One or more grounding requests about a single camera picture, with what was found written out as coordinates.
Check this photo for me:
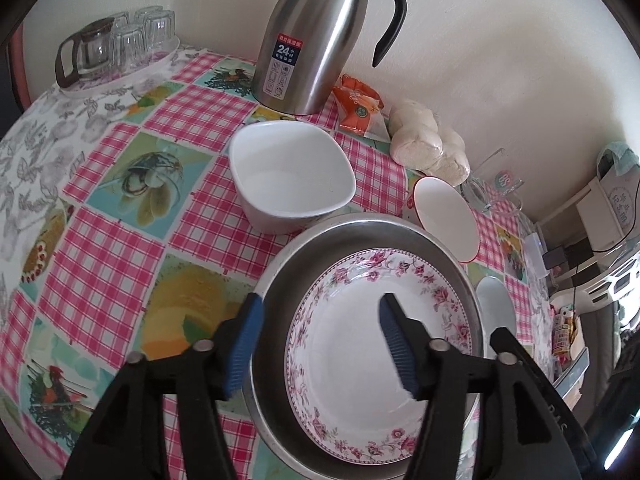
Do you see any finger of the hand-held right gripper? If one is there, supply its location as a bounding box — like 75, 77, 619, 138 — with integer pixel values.
489, 326, 557, 392

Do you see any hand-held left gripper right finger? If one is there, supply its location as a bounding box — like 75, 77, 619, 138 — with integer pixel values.
378, 293, 591, 480

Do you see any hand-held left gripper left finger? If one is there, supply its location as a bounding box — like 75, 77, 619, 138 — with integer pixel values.
60, 292, 265, 480

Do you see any small light blue bowl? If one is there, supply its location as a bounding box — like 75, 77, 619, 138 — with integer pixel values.
475, 276, 518, 346

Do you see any pink floral round plate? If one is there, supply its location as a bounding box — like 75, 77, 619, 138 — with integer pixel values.
284, 248, 473, 467

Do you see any round stainless steel plate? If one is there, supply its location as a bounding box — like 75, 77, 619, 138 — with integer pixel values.
243, 212, 485, 480

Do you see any red-rimmed strawberry bowl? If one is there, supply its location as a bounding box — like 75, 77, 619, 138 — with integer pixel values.
407, 176, 480, 265

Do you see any colourful patterned roll stack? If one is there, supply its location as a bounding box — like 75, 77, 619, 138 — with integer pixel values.
552, 310, 576, 361

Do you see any white power strip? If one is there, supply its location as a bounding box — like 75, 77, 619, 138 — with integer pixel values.
522, 232, 551, 278

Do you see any black charger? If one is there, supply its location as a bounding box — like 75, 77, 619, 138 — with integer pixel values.
544, 240, 591, 271

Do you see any white plastic chair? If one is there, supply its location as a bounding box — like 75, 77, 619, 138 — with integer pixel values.
550, 250, 640, 311

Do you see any white shelf unit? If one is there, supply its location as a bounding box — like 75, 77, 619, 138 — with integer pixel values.
537, 177, 640, 281

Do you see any clear glass mug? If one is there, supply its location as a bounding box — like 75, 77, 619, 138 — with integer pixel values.
462, 147, 526, 216

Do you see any white square bowl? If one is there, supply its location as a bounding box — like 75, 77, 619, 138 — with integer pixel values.
228, 121, 357, 235

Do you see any bag of steamed buns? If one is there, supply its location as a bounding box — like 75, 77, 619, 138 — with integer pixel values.
389, 99, 471, 186

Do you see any teal cloth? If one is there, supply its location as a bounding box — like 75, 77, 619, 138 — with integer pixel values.
597, 142, 640, 176

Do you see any orange snack packet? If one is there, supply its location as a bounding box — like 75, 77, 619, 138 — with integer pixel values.
332, 74, 391, 142

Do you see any grey floral tablecloth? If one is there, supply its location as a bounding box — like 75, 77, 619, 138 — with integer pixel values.
0, 45, 211, 271

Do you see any white serving tray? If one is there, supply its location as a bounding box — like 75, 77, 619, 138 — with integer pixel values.
59, 34, 181, 100

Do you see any stainless steel thermos jug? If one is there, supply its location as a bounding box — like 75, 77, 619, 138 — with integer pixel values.
250, 0, 408, 116

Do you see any glass teapot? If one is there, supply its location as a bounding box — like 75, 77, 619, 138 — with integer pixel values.
54, 17, 118, 88

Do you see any black charger cable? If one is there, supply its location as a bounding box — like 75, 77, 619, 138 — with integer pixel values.
570, 210, 640, 301

